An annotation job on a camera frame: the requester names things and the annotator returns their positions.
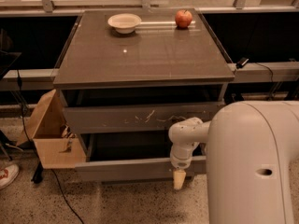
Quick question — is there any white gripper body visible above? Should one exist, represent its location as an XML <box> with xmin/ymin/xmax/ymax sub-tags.
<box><xmin>170</xmin><ymin>142</ymin><xmax>200</xmax><ymax>170</ymax></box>

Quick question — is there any small black device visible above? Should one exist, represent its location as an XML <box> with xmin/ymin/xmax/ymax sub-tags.
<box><xmin>235</xmin><ymin>57</ymin><xmax>249</xmax><ymax>69</ymax></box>

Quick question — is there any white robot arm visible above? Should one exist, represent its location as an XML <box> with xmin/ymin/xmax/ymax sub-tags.
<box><xmin>168</xmin><ymin>101</ymin><xmax>299</xmax><ymax>224</ymax></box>

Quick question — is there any black stand foot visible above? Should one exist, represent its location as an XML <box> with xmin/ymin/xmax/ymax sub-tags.
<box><xmin>31</xmin><ymin>162</ymin><xmax>43</xmax><ymax>184</ymax></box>

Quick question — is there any cardboard box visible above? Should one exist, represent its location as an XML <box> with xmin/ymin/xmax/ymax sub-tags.
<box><xmin>17</xmin><ymin>90</ymin><xmax>86</xmax><ymax>169</ymax></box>

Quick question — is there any red apple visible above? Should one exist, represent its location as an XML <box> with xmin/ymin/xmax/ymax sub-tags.
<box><xmin>175</xmin><ymin>9</ymin><xmax>192</xmax><ymax>29</ymax></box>

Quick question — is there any black floor cable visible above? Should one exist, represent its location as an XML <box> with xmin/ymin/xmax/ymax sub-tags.
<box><xmin>16</xmin><ymin>69</ymin><xmax>86</xmax><ymax>224</ymax></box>

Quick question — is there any grey top drawer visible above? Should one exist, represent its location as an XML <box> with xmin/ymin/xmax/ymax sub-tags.
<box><xmin>64</xmin><ymin>102</ymin><xmax>224</xmax><ymax>134</ymax></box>

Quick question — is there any white red sneaker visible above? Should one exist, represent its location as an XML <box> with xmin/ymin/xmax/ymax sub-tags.
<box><xmin>0</xmin><ymin>164</ymin><xmax>20</xmax><ymax>189</ymax></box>

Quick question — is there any grey drawer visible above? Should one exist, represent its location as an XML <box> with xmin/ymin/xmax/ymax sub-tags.
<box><xmin>74</xmin><ymin>131</ymin><xmax>207</xmax><ymax>183</ymax></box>
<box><xmin>64</xmin><ymin>102</ymin><xmax>224</xmax><ymax>134</ymax></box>

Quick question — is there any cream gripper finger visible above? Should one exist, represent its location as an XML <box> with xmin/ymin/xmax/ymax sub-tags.
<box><xmin>173</xmin><ymin>169</ymin><xmax>186</xmax><ymax>190</ymax></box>

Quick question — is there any black table leg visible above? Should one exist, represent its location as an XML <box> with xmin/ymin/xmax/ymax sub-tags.
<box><xmin>224</xmin><ymin>84</ymin><xmax>244</xmax><ymax>105</ymax></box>

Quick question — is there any grey drawer cabinet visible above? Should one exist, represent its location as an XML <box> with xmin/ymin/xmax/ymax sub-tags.
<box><xmin>52</xmin><ymin>8</ymin><xmax>235</xmax><ymax>185</ymax></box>

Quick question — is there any white bowl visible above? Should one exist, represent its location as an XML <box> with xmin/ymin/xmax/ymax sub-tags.
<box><xmin>107</xmin><ymin>13</ymin><xmax>141</xmax><ymax>34</ymax></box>

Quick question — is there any grey bench rail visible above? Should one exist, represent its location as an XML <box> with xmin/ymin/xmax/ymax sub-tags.
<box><xmin>0</xmin><ymin>68</ymin><xmax>60</xmax><ymax>91</ymax></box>

